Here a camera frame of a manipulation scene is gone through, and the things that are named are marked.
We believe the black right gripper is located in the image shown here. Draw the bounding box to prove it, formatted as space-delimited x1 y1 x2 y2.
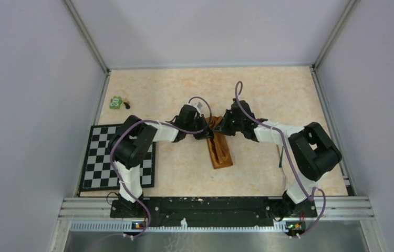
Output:
213 109 244 137

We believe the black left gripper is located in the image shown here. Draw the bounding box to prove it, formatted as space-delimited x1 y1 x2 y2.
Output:
185 114 215 140

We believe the brown satin napkin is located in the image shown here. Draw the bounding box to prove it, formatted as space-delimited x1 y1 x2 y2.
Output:
205 116 234 170

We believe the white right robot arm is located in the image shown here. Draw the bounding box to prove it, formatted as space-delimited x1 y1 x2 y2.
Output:
214 100 342 216

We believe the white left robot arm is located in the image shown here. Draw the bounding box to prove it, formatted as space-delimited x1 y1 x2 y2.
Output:
107 102 212 217

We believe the small wooden black-tipped piece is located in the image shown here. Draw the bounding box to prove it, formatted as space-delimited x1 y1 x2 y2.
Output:
123 99 131 110

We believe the green toy block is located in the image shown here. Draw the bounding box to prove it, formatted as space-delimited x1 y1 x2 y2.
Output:
109 96 123 110

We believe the black white chessboard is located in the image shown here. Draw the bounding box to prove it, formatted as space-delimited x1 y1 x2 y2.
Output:
78 124 157 193

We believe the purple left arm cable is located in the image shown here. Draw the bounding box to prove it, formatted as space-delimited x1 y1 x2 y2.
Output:
109 96 213 240

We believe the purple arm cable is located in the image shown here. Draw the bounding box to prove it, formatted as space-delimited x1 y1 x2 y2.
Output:
109 96 213 240
235 81 327 239

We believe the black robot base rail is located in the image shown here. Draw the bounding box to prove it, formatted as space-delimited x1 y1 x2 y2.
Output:
110 196 318 228

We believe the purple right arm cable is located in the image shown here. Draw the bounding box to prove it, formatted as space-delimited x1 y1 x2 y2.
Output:
235 81 327 239

